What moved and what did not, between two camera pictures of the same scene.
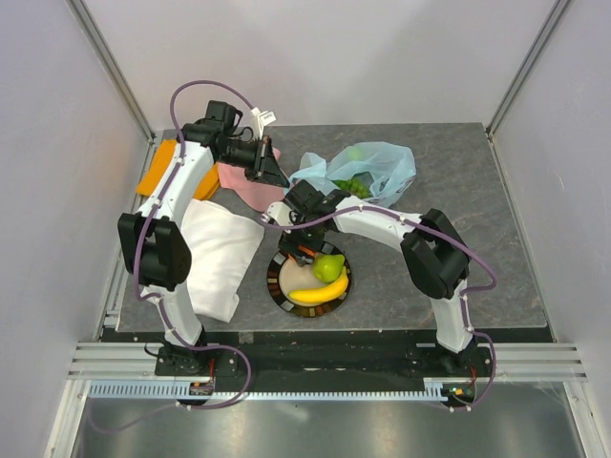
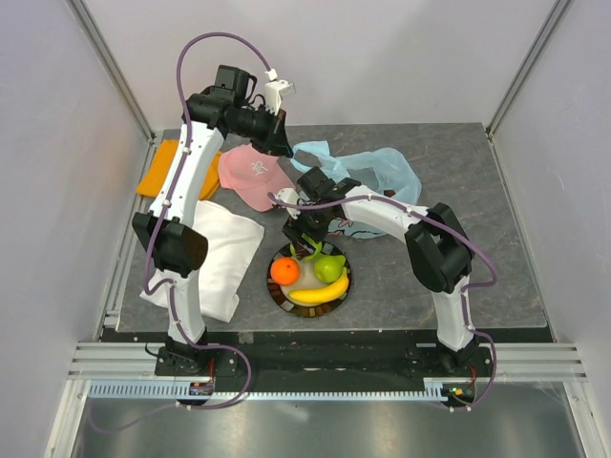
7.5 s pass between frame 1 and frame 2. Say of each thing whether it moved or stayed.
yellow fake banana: stayed
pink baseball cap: stayed
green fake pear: stayed
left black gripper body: moved
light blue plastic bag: moved
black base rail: stayed
